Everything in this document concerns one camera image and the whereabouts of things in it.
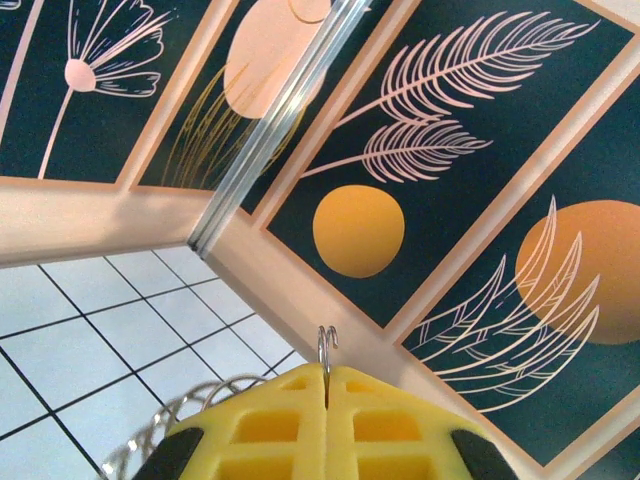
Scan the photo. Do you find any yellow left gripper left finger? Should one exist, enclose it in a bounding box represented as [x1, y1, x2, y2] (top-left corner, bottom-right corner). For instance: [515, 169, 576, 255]
[169, 362, 328, 480]

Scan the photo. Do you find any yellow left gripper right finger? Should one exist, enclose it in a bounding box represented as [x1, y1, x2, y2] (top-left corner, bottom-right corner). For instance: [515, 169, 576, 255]
[326, 366, 487, 480]

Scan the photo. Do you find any aluminium corner post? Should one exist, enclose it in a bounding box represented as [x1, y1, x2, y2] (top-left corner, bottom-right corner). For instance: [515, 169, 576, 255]
[187, 0, 374, 261]

